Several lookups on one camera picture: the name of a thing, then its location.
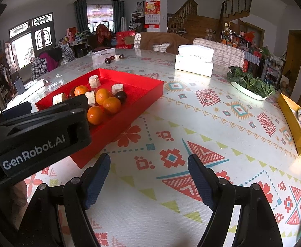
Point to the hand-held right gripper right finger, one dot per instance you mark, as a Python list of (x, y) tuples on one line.
[(202, 182)]

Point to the spinach leaves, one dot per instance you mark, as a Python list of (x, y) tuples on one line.
[(250, 82)]

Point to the clear plastic bag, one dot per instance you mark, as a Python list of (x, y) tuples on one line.
[(98, 58)]

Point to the blue checkered cloth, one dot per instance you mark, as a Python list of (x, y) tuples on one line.
[(252, 58)]

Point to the white oval plate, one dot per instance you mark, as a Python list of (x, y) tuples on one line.
[(253, 95)]

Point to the red patterned cloth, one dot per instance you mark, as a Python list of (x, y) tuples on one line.
[(104, 32)]

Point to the red wall calendar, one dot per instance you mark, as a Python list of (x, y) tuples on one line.
[(152, 12)]

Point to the cluttered goods shelf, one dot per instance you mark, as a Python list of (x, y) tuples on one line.
[(243, 38)]

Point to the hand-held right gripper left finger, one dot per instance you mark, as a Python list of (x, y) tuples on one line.
[(96, 182)]

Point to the plaid shirt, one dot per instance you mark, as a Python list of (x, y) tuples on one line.
[(38, 67)]

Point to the arched pane window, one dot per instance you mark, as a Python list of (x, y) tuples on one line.
[(24, 46)]

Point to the brown covered chair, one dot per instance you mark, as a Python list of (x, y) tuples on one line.
[(163, 39)]

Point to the orange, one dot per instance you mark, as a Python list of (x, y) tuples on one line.
[(103, 95), (112, 105), (81, 90), (95, 115)]

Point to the teal curtain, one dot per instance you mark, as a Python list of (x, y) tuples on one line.
[(118, 15), (80, 15)]

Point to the white tissue box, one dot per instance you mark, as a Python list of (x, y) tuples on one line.
[(194, 61)]

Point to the red gift bag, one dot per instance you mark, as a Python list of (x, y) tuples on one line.
[(124, 40)]

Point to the white storage rack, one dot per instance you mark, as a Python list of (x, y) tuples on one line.
[(271, 68)]

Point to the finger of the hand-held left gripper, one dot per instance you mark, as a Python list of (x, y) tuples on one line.
[(82, 128), (73, 102)]

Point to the wooden staircase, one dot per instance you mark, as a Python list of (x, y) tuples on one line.
[(204, 23)]

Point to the dark blue device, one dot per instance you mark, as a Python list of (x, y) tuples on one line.
[(19, 85)]

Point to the red tray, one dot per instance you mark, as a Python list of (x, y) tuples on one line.
[(140, 87)]

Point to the yellow box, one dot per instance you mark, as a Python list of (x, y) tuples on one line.
[(291, 118)]

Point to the white patterned chair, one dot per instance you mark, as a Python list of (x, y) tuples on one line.
[(225, 52)]

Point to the magenta jacket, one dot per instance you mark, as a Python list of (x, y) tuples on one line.
[(52, 60)]

